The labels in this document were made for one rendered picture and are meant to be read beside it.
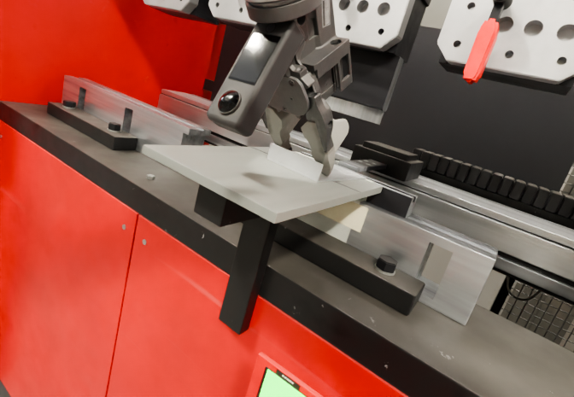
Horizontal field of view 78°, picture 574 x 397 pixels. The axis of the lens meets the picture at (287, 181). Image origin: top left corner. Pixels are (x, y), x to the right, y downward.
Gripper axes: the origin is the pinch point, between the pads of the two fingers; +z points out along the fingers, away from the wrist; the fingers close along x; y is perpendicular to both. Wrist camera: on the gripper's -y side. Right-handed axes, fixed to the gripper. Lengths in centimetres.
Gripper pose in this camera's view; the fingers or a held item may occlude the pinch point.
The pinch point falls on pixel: (302, 163)
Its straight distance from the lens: 46.2
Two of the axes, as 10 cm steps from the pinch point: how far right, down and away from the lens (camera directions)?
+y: 6.4, -6.2, 4.4
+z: 1.9, 6.9, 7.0
